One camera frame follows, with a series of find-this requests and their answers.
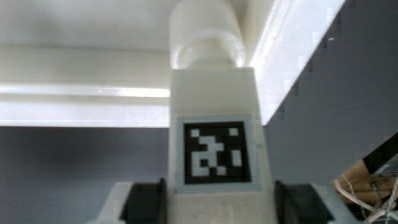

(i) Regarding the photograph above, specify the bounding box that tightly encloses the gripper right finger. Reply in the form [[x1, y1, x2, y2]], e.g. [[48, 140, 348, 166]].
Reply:
[[274, 181, 361, 224]]

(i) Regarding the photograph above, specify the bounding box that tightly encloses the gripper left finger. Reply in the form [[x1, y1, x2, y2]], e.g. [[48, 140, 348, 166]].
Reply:
[[87, 179, 167, 224]]

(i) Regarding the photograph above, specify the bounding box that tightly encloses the white square tabletop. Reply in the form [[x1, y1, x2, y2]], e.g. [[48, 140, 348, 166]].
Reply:
[[0, 0, 345, 128]]

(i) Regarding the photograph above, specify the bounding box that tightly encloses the white table leg with tag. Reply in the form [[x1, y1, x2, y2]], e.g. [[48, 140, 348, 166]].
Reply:
[[167, 0, 277, 224]]

